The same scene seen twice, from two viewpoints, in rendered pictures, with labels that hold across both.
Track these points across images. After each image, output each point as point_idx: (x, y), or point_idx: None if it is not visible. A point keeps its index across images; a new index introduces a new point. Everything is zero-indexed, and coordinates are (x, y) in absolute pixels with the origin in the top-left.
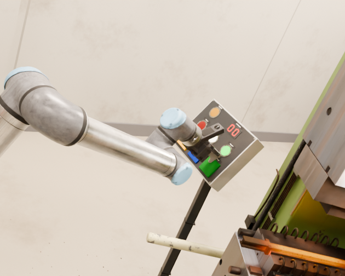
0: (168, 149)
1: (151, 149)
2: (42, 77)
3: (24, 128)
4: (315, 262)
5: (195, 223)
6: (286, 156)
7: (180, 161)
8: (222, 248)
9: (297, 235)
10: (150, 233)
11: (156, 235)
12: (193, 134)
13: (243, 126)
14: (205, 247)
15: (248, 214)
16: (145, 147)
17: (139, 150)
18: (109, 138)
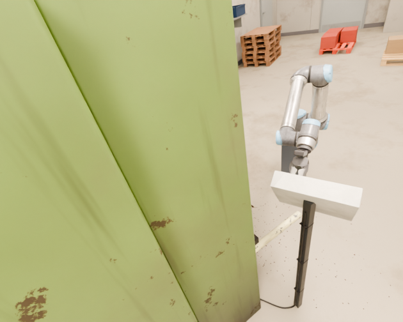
0: (295, 131)
1: (286, 110)
2: (318, 66)
3: (313, 86)
4: None
5: (297, 259)
6: (250, 197)
7: (281, 130)
8: (260, 243)
9: None
10: (299, 212)
11: (295, 214)
12: (298, 137)
13: (297, 175)
14: (268, 233)
15: (257, 237)
16: (287, 107)
17: (286, 105)
18: (290, 90)
